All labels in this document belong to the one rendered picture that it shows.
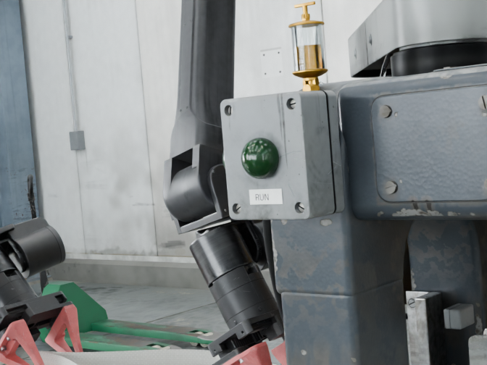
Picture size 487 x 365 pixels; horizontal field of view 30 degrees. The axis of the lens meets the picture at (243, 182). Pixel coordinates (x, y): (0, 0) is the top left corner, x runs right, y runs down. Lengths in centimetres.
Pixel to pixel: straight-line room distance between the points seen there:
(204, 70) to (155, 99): 714
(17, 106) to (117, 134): 124
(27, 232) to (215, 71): 42
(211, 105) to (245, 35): 646
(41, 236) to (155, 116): 689
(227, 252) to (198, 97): 17
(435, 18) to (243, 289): 35
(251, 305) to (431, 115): 37
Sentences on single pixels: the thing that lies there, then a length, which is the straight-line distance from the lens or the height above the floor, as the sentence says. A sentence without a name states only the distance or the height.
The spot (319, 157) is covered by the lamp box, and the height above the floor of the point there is 128.
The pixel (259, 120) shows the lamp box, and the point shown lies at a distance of 65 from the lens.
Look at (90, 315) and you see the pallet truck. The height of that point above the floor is 14.
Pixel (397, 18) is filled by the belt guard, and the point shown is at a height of 139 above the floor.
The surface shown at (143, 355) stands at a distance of 115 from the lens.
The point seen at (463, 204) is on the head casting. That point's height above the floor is 124.
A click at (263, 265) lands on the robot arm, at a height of 116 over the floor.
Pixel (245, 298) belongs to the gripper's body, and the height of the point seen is 114.
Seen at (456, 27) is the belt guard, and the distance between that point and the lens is 77.
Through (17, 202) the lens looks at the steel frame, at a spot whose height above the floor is 82.
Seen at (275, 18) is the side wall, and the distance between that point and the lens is 726.
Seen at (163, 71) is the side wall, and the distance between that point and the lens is 806.
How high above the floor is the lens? 130
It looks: 3 degrees down
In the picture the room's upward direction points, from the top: 5 degrees counter-clockwise
